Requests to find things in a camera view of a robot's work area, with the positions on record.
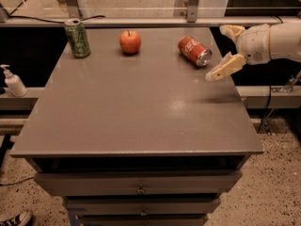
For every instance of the green soda can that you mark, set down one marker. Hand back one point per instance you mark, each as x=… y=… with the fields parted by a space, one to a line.
x=77 y=37

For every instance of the bottom grey drawer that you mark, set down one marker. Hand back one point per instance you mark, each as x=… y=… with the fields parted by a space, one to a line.
x=170 y=220

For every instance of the white pump bottle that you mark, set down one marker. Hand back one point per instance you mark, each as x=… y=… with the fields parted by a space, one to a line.
x=14 y=82

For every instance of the grey drawer cabinet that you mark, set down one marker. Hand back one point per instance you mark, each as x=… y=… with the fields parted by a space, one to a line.
x=151 y=112

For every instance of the grey drawer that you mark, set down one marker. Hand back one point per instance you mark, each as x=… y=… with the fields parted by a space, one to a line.
x=144 y=206
x=170 y=220
x=137 y=183

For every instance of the red coke can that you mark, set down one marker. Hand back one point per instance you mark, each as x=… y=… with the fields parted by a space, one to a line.
x=195 y=51

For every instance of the middle grey drawer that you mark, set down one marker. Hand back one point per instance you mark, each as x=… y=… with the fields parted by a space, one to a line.
x=144 y=206

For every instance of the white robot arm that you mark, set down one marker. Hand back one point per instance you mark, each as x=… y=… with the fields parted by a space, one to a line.
x=284 y=42

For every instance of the top grey drawer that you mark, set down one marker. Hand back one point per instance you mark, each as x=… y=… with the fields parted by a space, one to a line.
x=137 y=183

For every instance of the red apple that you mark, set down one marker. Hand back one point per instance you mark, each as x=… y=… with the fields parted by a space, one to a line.
x=129 y=41

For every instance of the black white sneaker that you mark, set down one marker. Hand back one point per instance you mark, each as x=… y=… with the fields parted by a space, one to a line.
x=19 y=220

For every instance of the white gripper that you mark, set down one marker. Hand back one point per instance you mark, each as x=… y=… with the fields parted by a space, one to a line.
x=253 y=45

